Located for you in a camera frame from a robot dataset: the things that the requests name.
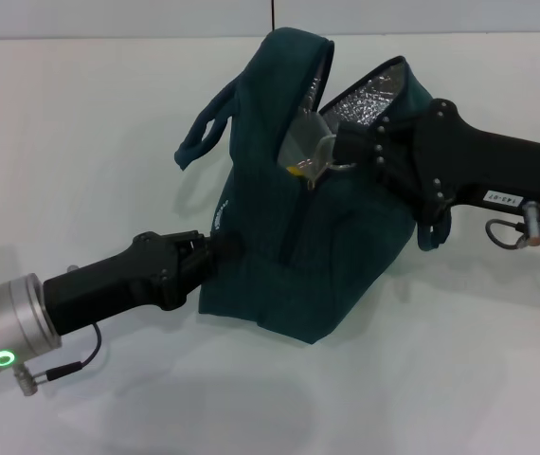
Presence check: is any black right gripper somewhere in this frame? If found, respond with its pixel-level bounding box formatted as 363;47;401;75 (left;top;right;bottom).
333;97;540;224

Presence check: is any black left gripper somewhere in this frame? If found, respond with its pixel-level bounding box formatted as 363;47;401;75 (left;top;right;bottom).
42;230;245;337

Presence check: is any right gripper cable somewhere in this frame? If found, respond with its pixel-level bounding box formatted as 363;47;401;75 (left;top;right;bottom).
485;201;540;251

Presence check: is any teal fabric lunch bag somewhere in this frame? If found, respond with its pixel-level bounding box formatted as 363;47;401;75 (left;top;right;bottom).
173;27;454;346

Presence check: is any silver zipper key ring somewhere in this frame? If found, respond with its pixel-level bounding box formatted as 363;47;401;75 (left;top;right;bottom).
305;135;357;190

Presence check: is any clear container with blue lid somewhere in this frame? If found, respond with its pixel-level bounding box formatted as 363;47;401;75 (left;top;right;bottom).
277;106;338;177

